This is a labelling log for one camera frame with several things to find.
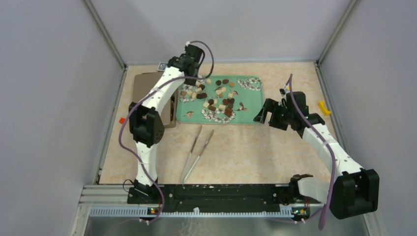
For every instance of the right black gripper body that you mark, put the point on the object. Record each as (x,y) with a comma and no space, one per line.
(290,114)

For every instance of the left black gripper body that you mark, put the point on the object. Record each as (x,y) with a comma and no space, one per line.
(190,80)

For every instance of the brown box lid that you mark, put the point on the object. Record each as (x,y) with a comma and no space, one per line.
(143,83)

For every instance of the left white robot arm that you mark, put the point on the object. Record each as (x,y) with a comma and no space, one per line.
(145,122)

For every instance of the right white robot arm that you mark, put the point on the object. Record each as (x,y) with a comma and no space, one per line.
(352,189)

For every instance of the brown rectangular chocolate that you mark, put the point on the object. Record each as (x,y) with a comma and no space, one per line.
(228,112)

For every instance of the brown chocolate box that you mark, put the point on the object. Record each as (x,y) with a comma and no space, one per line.
(168,113)

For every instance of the blue playing card deck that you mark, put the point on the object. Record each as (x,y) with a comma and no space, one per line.
(162,66)

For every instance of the green floral tray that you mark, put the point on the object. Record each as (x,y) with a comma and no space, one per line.
(206,101)

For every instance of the yellow block near wall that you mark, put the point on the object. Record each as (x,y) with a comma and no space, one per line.
(324,110)

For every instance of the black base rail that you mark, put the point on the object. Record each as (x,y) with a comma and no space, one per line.
(218,198)

